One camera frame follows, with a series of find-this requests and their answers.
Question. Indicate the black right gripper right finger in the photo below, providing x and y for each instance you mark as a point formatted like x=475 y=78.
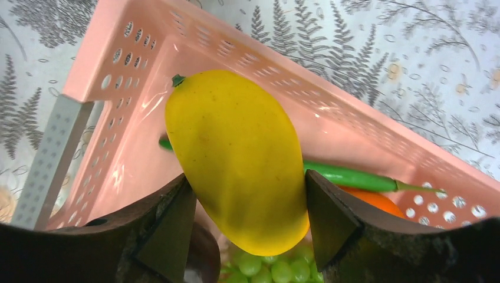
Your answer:
x=354 y=241

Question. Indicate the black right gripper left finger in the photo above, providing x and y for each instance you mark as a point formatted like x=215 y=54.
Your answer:
x=147 y=241

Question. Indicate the yellow toy mango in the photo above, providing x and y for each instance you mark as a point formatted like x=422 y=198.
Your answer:
x=242 y=157

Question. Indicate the pink plastic basket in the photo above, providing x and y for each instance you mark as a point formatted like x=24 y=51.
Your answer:
x=154 y=80

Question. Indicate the green toy grape bunch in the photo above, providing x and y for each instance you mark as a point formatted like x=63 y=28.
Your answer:
x=296 y=265

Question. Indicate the orange toy tangerine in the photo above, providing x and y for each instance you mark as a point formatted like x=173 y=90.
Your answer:
x=375 y=199

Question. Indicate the dark purple toy plum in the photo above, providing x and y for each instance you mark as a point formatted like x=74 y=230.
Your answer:
x=203 y=260

